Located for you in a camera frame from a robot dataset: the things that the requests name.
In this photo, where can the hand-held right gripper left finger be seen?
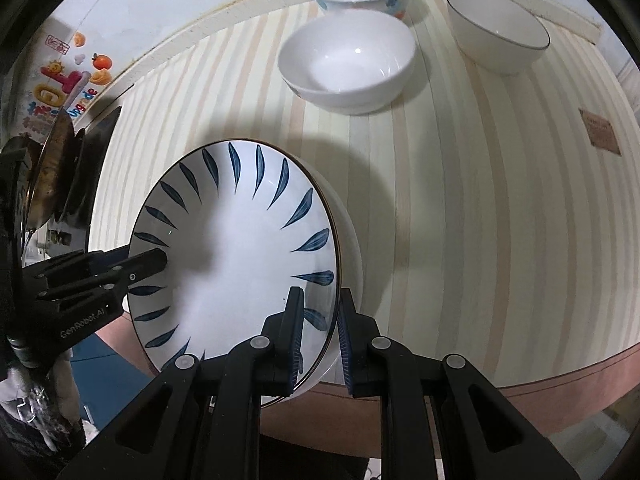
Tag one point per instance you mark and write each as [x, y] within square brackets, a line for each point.
[299, 332]

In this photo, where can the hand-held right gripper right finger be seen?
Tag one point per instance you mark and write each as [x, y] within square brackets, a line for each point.
[345, 350]

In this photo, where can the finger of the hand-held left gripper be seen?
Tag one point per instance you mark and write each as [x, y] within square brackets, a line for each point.
[80, 294]
[147, 265]

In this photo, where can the blue leaf pattern plate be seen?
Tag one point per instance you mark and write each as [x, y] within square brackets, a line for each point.
[240, 260]

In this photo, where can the plain white bowl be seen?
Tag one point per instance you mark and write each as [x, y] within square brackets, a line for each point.
[350, 60]

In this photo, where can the white bowl with dark rim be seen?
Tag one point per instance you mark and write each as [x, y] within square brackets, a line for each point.
[495, 25]

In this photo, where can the crumpled clear plastic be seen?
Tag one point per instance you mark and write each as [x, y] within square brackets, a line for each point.
[35, 405]

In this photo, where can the black glass cooktop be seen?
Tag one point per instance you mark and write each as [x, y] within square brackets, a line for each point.
[87, 165]

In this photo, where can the dark frying pan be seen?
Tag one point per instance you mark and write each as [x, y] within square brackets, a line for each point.
[50, 170]

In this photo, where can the striped cloth with pink border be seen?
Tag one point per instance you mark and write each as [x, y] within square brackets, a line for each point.
[450, 210]

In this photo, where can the brown cloth label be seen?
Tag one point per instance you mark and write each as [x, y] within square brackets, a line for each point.
[600, 130]

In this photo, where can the colourful wall stickers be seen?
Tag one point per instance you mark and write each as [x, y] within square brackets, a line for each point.
[65, 85]

